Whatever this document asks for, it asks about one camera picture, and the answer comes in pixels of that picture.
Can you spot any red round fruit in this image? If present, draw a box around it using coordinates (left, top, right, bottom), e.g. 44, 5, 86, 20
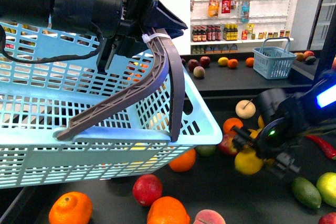
132, 174, 163, 207

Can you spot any blue basket on far shelf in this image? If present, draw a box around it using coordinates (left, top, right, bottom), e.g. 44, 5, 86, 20
253, 37, 296, 80

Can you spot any pink peach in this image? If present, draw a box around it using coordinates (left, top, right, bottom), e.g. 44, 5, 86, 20
193, 209, 226, 224

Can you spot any green avocado front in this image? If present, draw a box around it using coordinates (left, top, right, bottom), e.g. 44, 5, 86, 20
291, 177, 322, 209

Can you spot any yellow orange apple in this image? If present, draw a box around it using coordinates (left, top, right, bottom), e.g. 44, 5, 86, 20
257, 115, 265, 129

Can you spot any green apple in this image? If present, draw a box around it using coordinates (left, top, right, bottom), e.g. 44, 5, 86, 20
316, 172, 336, 207

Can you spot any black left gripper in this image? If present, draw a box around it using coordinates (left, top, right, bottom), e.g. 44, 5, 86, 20
97, 0, 187, 73

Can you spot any small tangerine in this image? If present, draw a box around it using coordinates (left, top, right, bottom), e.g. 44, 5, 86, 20
223, 118, 244, 136

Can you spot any light blue shopping basket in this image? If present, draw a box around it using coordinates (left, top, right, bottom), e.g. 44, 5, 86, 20
1, 29, 222, 188

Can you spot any green lime lower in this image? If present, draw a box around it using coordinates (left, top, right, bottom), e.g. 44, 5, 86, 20
195, 145, 216, 157

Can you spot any red yellow apple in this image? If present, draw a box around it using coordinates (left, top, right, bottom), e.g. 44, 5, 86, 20
218, 134, 238, 156

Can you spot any large orange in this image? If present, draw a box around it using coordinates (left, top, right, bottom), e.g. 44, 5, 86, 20
169, 149, 196, 173

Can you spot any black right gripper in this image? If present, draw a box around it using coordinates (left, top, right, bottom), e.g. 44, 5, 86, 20
232, 89, 312, 178

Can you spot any red chili pepper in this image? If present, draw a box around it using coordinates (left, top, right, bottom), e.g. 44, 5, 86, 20
305, 135, 335, 160

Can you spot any white pear with stem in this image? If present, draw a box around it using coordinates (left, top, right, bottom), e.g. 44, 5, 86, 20
235, 99, 256, 119

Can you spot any orange at left edge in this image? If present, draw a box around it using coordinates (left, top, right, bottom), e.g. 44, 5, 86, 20
48, 191, 93, 223

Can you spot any red apple front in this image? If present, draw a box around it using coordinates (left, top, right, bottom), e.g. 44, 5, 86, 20
318, 212, 336, 224

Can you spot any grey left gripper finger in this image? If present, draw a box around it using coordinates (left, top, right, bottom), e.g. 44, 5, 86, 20
161, 38, 185, 142
56, 35, 170, 141

